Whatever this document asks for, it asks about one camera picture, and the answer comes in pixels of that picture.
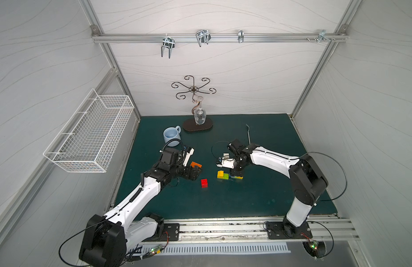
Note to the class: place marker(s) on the light blue mug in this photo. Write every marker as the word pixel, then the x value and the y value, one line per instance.
pixel 171 136

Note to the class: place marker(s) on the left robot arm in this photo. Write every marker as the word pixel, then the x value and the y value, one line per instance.
pixel 112 239

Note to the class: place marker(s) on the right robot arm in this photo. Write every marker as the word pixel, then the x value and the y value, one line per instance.
pixel 307 180

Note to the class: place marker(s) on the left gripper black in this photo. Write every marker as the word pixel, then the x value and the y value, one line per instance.
pixel 191 172

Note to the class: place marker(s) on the white vent grille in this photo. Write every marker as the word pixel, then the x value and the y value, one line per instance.
pixel 226 249

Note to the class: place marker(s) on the metal hook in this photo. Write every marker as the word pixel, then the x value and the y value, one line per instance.
pixel 203 37
pixel 241 36
pixel 168 44
pixel 321 37

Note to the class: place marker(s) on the yellow lego brick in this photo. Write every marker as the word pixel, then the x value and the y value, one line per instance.
pixel 220 174

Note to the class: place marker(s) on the aluminium top rail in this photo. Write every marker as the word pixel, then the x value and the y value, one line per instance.
pixel 215 37

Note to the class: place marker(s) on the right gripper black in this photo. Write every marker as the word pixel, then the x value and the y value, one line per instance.
pixel 236 165

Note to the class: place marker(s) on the white wire basket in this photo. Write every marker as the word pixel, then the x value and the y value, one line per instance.
pixel 88 140

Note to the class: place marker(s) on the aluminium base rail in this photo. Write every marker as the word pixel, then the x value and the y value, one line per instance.
pixel 253 229

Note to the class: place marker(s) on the orange lego brick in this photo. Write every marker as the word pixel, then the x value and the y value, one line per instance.
pixel 194 164

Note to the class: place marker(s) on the green table mat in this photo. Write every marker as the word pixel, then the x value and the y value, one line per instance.
pixel 262 192

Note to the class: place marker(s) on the black metal mug tree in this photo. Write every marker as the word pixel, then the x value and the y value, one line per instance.
pixel 197 98

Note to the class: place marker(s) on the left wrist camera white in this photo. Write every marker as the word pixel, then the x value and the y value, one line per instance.
pixel 188 153

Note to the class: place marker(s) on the metal tweezers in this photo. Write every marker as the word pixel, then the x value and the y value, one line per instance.
pixel 248 133

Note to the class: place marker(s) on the red lego brick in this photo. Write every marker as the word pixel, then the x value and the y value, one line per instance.
pixel 204 183

